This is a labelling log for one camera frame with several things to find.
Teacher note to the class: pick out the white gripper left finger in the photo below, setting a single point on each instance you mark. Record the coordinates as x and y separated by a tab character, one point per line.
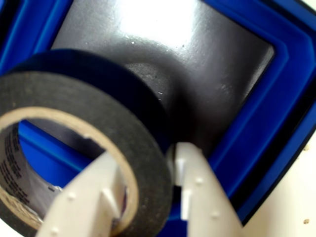
81	205

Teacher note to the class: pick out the black tape roll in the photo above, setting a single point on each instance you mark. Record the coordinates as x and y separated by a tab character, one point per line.
74	93

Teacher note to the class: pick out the dark grey bottom liner sheet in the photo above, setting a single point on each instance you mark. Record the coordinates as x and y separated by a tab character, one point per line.
209	86

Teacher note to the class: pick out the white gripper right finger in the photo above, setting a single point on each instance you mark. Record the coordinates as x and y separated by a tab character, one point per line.
207	202

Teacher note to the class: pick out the blue plastic box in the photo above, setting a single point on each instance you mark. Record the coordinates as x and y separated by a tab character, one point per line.
284	98

